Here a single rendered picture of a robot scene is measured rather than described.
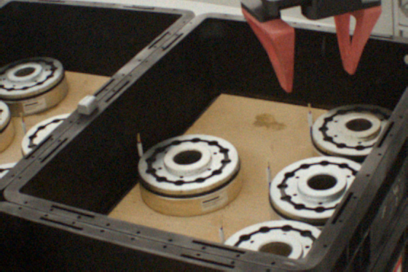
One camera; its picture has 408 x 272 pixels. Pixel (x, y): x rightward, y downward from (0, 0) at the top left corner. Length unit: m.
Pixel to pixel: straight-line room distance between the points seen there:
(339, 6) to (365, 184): 0.15
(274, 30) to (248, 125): 0.31
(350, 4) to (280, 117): 0.32
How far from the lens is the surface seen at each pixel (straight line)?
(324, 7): 0.75
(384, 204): 0.84
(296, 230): 0.83
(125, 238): 0.73
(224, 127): 1.04
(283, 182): 0.89
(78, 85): 1.18
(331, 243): 0.70
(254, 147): 1.00
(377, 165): 0.78
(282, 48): 0.75
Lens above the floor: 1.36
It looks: 30 degrees down
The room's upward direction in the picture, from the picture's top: 7 degrees counter-clockwise
